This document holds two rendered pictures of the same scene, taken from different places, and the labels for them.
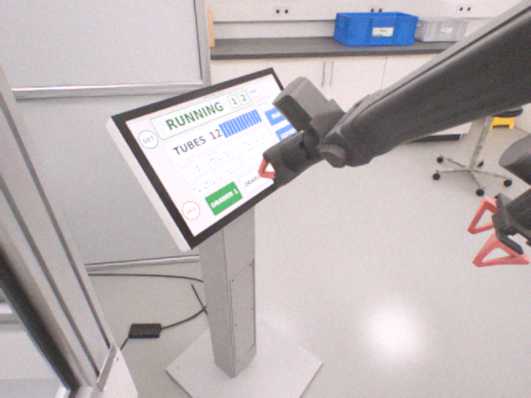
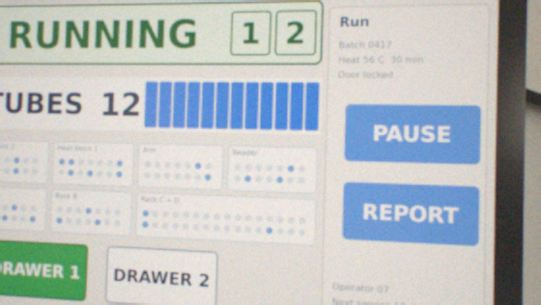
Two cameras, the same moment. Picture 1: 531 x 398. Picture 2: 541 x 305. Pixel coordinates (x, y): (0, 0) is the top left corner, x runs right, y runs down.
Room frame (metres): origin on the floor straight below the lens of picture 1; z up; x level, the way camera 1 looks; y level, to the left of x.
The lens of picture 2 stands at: (0.67, -0.25, 1.31)
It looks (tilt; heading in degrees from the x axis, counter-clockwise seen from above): 38 degrees down; 61
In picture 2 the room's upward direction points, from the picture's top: 5 degrees counter-clockwise
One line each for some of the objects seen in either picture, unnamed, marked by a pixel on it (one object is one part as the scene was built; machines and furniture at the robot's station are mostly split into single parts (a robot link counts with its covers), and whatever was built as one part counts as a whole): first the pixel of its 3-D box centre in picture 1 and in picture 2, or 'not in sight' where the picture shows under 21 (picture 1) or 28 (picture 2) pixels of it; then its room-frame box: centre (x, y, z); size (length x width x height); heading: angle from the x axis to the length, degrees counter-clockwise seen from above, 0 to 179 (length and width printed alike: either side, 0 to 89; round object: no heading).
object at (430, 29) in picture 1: (436, 29); not in sight; (3.39, -1.63, 0.99); 0.40 x 0.31 x 0.17; 97
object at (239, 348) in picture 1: (241, 290); not in sight; (0.77, 0.07, 0.51); 0.50 x 0.45 x 1.02; 51
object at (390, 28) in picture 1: (373, 28); not in sight; (3.24, -0.99, 1.01); 0.61 x 0.41 x 0.22; 97
